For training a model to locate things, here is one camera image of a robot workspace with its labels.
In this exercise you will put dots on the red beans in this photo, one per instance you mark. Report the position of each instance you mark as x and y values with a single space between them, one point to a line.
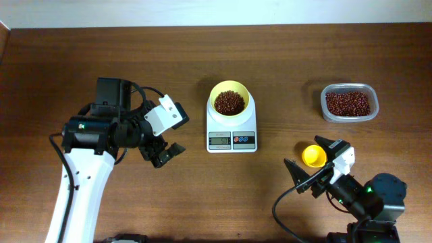
350 104

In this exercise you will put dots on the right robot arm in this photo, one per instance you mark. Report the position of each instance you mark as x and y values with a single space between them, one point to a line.
376 205

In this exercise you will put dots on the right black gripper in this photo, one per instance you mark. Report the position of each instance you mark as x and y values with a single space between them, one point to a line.
300 175

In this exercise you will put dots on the white digital kitchen scale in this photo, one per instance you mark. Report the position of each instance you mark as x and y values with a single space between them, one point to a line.
232 134

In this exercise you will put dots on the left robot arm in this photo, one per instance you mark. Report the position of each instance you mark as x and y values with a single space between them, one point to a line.
121 117

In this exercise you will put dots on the yellow plastic bowl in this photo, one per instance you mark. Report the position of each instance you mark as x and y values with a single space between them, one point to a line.
229 98

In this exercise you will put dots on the clear plastic bean container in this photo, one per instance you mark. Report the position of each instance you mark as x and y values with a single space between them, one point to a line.
350 87

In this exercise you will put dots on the yellow measuring scoop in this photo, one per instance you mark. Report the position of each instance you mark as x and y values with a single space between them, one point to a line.
314 156

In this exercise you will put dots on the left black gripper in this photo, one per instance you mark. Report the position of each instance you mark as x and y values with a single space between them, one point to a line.
150 152

